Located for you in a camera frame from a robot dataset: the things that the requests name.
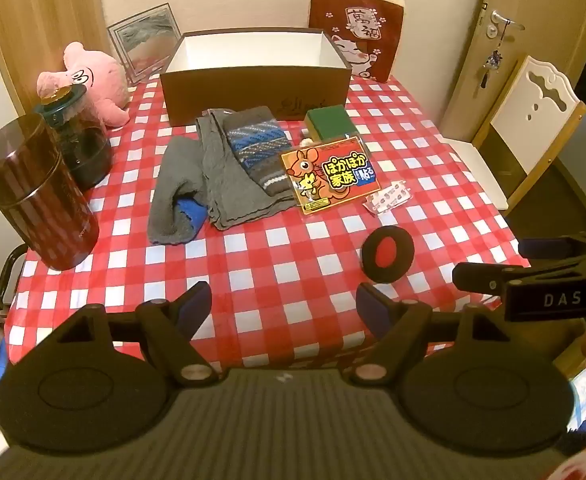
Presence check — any silver picture frame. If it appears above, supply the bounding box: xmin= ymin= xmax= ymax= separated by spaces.
xmin=107 ymin=3 xmax=183 ymax=87

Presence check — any red checked tablecloth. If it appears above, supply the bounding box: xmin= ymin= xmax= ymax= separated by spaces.
xmin=3 ymin=74 xmax=531 ymax=368

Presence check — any grey crinkled cloth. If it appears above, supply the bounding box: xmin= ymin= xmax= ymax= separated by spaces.
xmin=194 ymin=109 xmax=296 ymax=232

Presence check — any pink plush toy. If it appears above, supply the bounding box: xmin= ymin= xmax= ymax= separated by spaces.
xmin=36 ymin=41 xmax=131 ymax=127

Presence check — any orange cartoon heat pack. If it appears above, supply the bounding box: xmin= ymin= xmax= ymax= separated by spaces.
xmin=280 ymin=135 xmax=383 ymax=216

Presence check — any brown cardboard box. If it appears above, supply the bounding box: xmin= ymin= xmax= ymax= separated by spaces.
xmin=159 ymin=27 xmax=352 ymax=126

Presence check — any metal door handle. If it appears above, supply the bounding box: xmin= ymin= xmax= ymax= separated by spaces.
xmin=488 ymin=10 xmax=526 ymax=38

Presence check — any brown striped canister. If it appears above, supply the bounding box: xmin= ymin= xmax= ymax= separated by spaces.
xmin=0 ymin=112 xmax=100 ymax=271

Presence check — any black metal chair frame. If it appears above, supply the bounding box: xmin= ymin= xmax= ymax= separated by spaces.
xmin=0 ymin=242 xmax=26 ymax=313

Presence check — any small pink patterned packet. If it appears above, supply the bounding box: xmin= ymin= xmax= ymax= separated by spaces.
xmin=363 ymin=180 xmax=413 ymax=217

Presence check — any blue patterned knit sock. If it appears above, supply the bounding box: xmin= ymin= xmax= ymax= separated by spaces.
xmin=223 ymin=106 xmax=294 ymax=196

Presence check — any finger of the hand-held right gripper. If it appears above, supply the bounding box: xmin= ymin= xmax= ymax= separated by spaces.
xmin=518 ymin=236 xmax=586 ymax=260
xmin=452 ymin=261 xmax=522 ymax=295

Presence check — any glass jar with green lid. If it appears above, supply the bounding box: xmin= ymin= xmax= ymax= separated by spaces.
xmin=34 ymin=85 xmax=114 ymax=191

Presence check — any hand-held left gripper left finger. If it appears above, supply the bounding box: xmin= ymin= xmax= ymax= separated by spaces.
xmin=56 ymin=281 xmax=214 ymax=383

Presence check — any black round foam pad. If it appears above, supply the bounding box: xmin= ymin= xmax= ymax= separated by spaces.
xmin=361 ymin=226 xmax=415 ymax=283

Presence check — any white wooden chair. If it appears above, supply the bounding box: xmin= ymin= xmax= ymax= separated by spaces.
xmin=443 ymin=55 xmax=586 ymax=211

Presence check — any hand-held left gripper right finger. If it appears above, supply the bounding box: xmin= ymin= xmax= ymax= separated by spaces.
xmin=355 ymin=281 xmax=512 ymax=383

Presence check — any green sponge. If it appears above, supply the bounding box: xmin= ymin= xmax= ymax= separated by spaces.
xmin=304 ymin=106 xmax=359 ymax=141

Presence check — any red cat print cushion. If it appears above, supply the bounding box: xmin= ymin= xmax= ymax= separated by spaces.
xmin=308 ymin=0 xmax=406 ymax=83

